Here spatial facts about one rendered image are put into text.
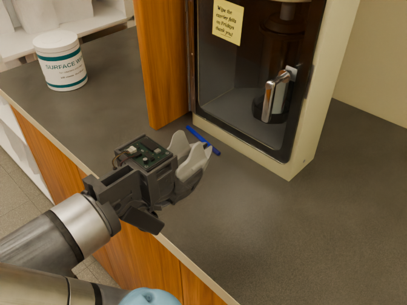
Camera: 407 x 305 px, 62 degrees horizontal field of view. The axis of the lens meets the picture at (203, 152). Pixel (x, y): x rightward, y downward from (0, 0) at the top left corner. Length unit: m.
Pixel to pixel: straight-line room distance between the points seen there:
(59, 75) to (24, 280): 0.92
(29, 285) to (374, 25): 0.98
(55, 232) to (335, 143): 0.73
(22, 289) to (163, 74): 0.68
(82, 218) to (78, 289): 0.13
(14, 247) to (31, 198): 1.81
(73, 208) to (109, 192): 0.04
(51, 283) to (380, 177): 0.76
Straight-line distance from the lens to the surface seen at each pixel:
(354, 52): 1.10
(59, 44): 1.13
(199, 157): 0.52
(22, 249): 0.42
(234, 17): 0.71
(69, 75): 1.16
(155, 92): 0.89
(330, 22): 0.63
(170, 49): 0.87
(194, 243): 0.69
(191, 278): 0.83
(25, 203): 2.22
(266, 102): 0.65
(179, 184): 0.50
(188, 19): 0.80
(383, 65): 1.08
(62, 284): 0.31
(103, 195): 0.43
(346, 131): 1.01
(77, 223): 0.43
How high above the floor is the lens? 1.52
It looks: 42 degrees down
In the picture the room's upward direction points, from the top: straight up
